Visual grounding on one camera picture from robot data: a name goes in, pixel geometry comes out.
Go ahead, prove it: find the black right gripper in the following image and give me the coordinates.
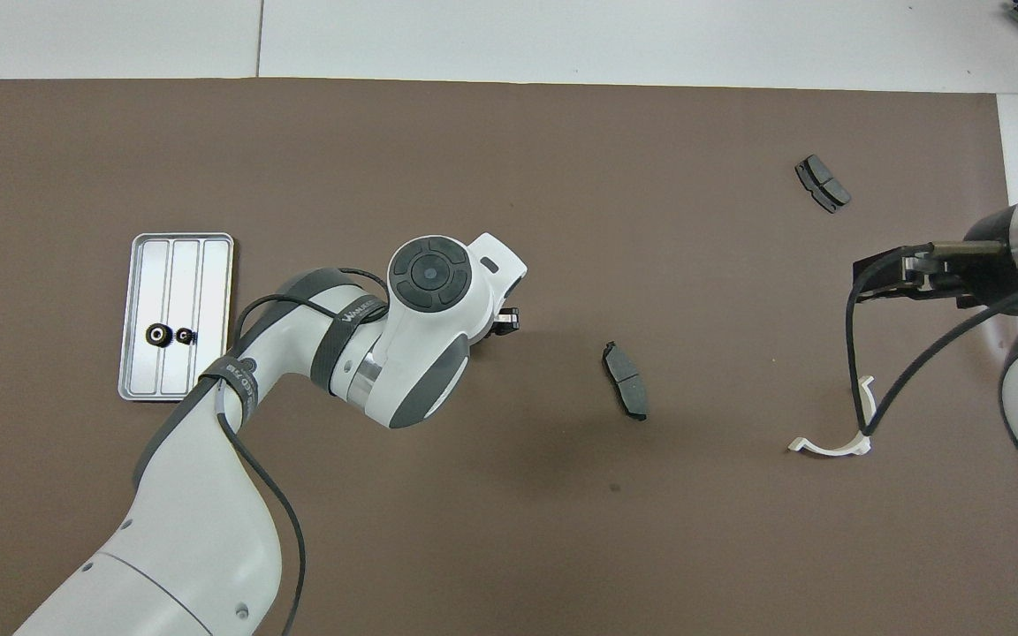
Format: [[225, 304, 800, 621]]
[[854, 243, 974, 308]]

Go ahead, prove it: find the silver metal tray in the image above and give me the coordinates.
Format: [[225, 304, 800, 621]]
[[118, 232, 235, 403]]

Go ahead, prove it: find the short grey brake pad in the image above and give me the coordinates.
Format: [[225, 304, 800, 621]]
[[794, 155, 852, 215]]

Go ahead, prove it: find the long grey brake pad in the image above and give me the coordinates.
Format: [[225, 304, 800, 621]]
[[602, 341, 650, 422]]

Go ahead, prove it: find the white semicircular clamp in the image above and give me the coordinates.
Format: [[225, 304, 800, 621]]
[[787, 375, 877, 458]]

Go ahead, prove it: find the brown table mat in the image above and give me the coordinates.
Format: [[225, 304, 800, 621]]
[[0, 78, 1018, 636]]

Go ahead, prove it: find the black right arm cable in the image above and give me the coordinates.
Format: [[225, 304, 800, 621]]
[[845, 240, 1018, 438]]

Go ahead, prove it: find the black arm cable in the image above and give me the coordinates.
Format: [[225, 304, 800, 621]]
[[845, 240, 1018, 438], [209, 268, 391, 636]]

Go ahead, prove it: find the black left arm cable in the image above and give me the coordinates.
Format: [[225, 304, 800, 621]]
[[209, 268, 391, 636]]

